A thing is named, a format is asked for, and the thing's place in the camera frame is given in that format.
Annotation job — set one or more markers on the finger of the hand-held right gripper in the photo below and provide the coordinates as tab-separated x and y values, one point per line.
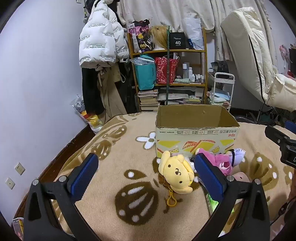
291	127
276	135

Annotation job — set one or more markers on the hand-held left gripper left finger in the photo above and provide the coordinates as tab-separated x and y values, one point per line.
84	176

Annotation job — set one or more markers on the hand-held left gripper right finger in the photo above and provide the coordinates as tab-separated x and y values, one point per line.
208	176

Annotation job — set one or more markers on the pink plush toy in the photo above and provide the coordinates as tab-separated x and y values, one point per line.
219	162

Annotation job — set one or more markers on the yellow plush dog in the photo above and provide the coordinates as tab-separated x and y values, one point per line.
175	171

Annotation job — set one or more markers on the purple and white plush toy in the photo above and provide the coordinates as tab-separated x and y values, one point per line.
238	154

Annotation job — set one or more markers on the printed cardboard box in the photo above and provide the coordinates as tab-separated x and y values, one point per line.
196	134

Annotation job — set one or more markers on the green packet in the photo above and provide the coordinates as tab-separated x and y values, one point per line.
211	204

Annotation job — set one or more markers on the peach plush toy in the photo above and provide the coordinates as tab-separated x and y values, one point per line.
241	177

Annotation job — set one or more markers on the beige patterned blanket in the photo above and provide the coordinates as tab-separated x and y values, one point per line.
129	148

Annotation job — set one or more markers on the plastic bag with yellow items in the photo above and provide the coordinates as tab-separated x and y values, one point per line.
92	120

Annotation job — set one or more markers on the white utility cart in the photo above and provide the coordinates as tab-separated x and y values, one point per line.
223	88

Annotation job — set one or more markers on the pink fan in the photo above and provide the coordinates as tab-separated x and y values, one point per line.
284	52

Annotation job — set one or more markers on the pile of papers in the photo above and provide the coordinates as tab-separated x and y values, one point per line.
180	97

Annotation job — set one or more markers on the small yellow box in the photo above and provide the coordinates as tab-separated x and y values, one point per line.
18	228

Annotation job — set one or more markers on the black hanging garment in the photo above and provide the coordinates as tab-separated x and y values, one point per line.
91	90

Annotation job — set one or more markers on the beige hanging coat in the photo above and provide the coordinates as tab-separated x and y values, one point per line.
111	92

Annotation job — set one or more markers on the dark bag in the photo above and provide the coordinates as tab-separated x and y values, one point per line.
219	67

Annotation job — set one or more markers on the stack of books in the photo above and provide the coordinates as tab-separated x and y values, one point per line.
148	100

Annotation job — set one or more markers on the cream mattress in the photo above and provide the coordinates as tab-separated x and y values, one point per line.
240	44

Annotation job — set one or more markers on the group of cosmetic bottles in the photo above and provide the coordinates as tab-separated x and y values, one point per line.
192	74

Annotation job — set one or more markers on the red patterned bag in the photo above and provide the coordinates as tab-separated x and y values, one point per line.
165	70

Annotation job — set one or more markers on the green pole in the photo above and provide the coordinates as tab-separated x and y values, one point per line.
167	69

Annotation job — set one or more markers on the teal paper bag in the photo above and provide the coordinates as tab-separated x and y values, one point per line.
145	76

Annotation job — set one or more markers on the wooden shelf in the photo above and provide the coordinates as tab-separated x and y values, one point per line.
180	51

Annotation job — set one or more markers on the clear plastic bag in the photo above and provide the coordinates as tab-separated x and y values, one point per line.
142	61

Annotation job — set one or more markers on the white plastic bag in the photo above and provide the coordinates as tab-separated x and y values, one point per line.
194	32

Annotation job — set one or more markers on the black box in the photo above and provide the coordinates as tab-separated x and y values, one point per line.
177	40

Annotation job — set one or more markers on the white puffer jacket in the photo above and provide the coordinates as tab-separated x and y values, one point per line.
99	39

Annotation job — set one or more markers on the blond wig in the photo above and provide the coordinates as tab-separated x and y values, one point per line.
158	37

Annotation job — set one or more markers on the black and pink patterned bag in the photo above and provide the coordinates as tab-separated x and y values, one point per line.
140	37

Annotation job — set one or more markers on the white wall socket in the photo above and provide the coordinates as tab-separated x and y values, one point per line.
10	183
19	168

